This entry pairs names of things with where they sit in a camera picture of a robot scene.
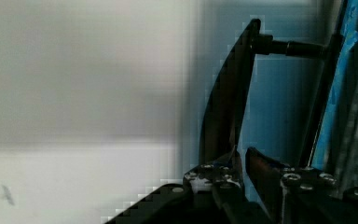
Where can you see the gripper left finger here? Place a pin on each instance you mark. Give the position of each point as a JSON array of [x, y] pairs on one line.
[[224, 173]]

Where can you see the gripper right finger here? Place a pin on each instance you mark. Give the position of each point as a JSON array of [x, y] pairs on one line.
[[273, 178]]

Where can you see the silver black toaster oven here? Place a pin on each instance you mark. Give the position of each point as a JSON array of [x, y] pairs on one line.
[[282, 89]]

